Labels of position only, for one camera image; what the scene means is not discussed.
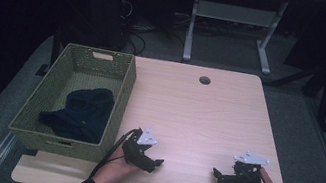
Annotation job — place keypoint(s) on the person's left hand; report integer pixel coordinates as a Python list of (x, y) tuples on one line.
[(114, 171)]

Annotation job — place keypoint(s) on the grey metal table frame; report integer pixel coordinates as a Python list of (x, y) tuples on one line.
[(230, 25)]

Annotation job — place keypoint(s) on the dark navy cloth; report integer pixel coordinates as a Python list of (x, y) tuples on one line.
[(85, 116)]

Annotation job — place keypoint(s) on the green woven basket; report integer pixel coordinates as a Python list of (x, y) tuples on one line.
[(48, 98)]

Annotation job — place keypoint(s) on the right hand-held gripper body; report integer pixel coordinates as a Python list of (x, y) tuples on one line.
[(245, 177)]

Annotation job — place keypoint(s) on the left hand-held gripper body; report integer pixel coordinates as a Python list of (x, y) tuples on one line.
[(137, 149)]

